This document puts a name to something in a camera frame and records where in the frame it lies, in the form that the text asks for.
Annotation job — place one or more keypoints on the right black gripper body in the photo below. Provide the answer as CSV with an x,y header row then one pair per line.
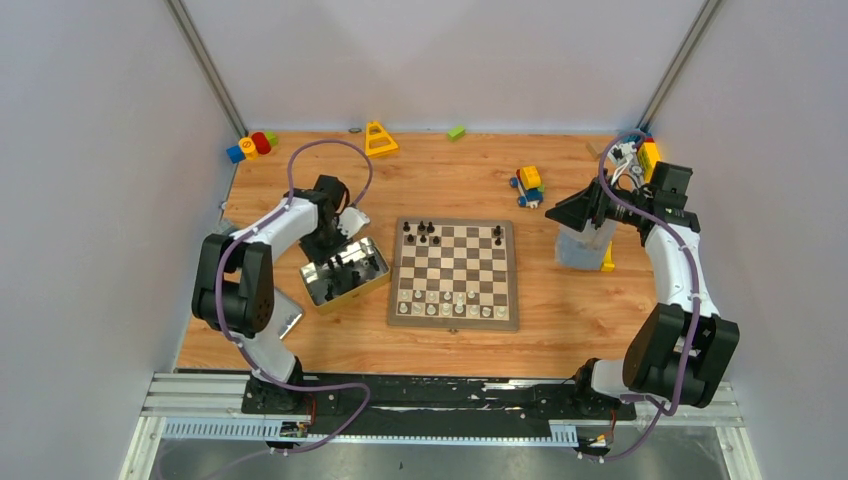
x,y
622,216

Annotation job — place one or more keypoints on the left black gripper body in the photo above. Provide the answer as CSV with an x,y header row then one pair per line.
x,y
323,245

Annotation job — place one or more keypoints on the wooden chess board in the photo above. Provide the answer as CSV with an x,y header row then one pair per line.
x,y
454,273

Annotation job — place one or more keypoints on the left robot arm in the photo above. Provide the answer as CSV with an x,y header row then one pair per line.
x,y
234,287

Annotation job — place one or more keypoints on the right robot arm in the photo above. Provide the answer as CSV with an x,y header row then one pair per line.
x,y
684,347

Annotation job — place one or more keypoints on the gold metal tin box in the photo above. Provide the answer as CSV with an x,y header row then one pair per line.
x,y
358,269

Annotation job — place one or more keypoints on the stacked colourful bricks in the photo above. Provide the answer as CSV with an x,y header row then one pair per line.
x,y
648,157

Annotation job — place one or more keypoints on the brown wooden block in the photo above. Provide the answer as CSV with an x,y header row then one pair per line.
x,y
595,149

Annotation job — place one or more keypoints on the toy car of bricks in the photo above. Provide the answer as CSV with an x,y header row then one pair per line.
x,y
528,184

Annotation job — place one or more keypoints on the silver tin lid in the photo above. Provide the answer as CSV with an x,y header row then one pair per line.
x,y
285,315

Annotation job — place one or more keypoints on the yellow triangle toy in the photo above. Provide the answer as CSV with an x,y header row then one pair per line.
x,y
378,141

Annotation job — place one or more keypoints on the colourful round blocks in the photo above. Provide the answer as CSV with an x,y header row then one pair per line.
x,y
253,146

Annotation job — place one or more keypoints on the green block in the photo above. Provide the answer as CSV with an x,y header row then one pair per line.
x,y
456,133

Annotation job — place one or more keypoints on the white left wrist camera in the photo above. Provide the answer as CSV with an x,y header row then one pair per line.
x,y
351,221

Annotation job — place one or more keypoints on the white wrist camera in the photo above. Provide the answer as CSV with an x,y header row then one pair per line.
x,y
351,221
622,155

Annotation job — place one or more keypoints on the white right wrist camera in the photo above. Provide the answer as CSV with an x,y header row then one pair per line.
x,y
622,155

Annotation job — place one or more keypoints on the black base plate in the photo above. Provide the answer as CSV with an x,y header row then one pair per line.
x,y
406,405

